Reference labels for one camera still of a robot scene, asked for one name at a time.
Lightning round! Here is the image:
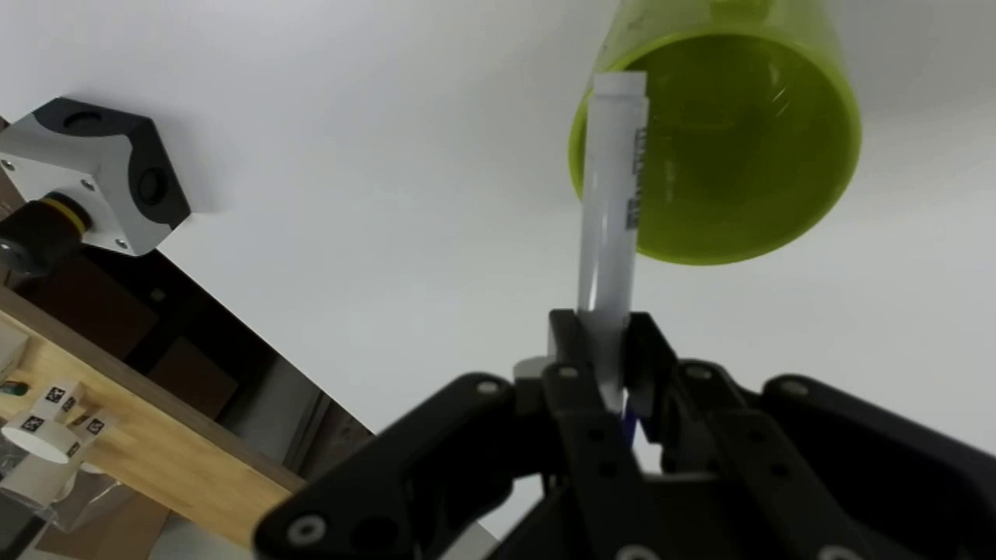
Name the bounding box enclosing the lime green ceramic mug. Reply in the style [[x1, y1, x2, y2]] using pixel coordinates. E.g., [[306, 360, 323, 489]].
[[567, 0, 866, 267]]

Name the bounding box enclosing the white marker with blue cap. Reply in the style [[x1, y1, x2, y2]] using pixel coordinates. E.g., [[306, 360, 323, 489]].
[[572, 72, 653, 416]]

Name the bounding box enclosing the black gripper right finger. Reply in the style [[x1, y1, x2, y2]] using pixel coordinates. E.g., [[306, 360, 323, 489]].
[[626, 308, 996, 560]]

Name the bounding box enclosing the white black hexagonal device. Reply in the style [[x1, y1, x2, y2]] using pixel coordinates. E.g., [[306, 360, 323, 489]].
[[0, 96, 195, 258]]

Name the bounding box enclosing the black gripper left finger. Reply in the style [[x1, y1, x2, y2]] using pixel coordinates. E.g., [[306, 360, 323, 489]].
[[251, 308, 642, 560]]

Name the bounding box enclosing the white block with tag markers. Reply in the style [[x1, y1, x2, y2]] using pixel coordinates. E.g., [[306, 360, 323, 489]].
[[0, 379, 115, 509]]

